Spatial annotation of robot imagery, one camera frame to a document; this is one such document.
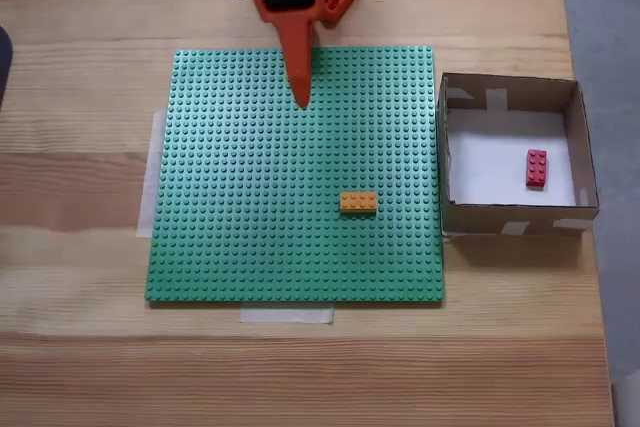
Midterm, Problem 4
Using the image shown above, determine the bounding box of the yellow lego block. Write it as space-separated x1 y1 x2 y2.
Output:
339 191 379 218

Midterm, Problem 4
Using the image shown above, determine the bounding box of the dark rounded object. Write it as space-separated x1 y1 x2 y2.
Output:
0 25 15 111

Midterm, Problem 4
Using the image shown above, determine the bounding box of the green lego baseplate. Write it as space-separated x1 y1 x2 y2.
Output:
144 45 446 308

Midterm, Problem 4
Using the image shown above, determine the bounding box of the cardboard box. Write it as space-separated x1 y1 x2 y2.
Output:
437 71 600 238

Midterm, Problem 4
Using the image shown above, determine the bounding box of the masking tape strip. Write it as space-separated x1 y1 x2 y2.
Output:
238 304 335 326
135 109 169 239

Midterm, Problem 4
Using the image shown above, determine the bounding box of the red lego block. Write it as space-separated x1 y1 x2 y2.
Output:
524 148 550 192

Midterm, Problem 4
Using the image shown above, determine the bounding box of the white paper sheet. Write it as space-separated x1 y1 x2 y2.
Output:
446 110 577 207

